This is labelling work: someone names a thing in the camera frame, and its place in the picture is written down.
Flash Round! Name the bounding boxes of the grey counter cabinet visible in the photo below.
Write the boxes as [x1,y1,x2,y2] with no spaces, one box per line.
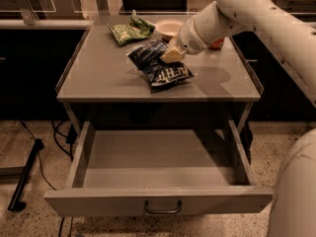
[57,16,261,129]

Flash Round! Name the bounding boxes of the green chip bag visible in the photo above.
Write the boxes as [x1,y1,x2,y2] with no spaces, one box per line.
[108,11,155,46]

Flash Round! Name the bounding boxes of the black floor cable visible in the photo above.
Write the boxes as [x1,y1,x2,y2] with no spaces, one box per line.
[18,119,57,192]

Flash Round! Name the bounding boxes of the black floor stand bar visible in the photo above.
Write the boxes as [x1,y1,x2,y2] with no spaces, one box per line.
[8,138,43,212]

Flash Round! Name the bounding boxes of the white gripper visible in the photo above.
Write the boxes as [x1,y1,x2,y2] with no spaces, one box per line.
[160,15,217,63]

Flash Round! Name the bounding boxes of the red soda can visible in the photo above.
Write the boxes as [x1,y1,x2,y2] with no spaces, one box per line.
[209,38,224,50]

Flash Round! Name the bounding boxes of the open grey drawer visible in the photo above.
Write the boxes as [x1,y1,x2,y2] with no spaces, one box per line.
[44,120,273,216]

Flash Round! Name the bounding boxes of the blue chip bag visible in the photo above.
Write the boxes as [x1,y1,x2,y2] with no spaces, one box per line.
[126,39,194,87]

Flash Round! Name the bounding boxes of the white bowl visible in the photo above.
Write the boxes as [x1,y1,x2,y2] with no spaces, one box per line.
[155,20,183,41]

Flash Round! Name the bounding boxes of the black drawer handle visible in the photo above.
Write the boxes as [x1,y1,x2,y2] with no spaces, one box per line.
[144,200,183,215]

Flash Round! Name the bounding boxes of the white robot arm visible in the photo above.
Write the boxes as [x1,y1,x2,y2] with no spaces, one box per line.
[161,0,316,237]

